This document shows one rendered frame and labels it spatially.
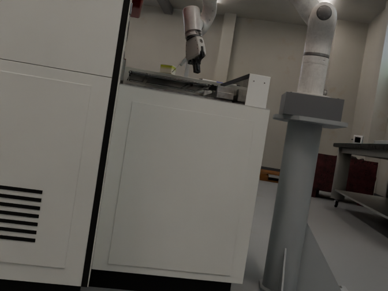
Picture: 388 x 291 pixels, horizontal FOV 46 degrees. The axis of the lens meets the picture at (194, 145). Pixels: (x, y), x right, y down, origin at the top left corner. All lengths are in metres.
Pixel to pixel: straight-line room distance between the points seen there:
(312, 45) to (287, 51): 9.81
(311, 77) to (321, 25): 0.23
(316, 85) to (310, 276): 0.89
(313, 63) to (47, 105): 1.19
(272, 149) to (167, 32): 4.06
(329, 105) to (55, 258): 1.29
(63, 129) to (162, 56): 10.53
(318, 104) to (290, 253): 0.69
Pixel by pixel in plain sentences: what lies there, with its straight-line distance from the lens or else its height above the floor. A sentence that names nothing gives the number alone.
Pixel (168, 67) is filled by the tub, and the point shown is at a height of 1.01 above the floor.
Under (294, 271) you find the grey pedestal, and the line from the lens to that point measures 2.23.
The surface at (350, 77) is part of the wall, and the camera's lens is 11.24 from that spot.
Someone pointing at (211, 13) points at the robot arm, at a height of 1.28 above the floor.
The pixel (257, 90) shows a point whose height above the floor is 0.89.
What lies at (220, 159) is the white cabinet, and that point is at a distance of 1.87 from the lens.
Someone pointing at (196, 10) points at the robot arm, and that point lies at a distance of 2.32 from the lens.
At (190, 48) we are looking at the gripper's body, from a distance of 2.25.
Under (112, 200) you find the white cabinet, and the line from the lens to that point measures 1.85.
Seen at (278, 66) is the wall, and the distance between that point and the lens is 11.92.
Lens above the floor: 0.67
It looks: 1 degrees down
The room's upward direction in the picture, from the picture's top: 9 degrees clockwise
